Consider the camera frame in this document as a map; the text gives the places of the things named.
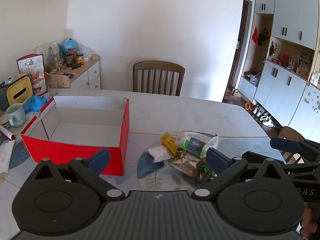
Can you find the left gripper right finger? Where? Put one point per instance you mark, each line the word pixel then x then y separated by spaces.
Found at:
pixel 228 172

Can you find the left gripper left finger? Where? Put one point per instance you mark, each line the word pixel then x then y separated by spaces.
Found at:
pixel 88 171

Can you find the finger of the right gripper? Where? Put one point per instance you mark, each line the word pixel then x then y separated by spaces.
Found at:
pixel 286 145

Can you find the green tassel face sachet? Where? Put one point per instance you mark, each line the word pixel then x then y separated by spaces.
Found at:
pixel 203 172

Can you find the white plastic bag pouch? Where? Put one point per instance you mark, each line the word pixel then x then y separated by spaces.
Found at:
pixel 197 143

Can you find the silver zhoushi foil packet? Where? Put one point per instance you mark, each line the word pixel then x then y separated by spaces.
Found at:
pixel 185 163

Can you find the yellow small box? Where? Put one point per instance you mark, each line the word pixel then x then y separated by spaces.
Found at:
pixel 169 142

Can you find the white tissue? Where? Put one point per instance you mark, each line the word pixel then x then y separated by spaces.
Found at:
pixel 159 153

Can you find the wooden chair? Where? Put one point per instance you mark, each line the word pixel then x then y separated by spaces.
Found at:
pixel 158 77
pixel 290 134

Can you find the red cardboard box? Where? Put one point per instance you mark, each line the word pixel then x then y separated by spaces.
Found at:
pixel 79 126

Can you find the blue rubber gloves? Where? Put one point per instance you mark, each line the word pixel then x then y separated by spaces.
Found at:
pixel 35 103

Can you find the white wooden sideboard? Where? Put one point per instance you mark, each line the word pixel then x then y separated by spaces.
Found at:
pixel 87 76

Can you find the clear drinking glass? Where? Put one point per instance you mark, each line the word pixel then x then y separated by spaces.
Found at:
pixel 52 84

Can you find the mint green mug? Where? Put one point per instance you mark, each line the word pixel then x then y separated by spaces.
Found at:
pixel 16 115

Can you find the yellow tissue box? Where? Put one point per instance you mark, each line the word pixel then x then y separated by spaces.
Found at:
pixel 14 90

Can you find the red white snack bag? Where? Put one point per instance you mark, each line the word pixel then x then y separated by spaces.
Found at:
pixel 33 66

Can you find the blue globe toy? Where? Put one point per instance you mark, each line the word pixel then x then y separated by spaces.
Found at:
pixel 67 46

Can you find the white wall cabinets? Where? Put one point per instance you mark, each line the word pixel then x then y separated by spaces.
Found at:
pixel 281 69

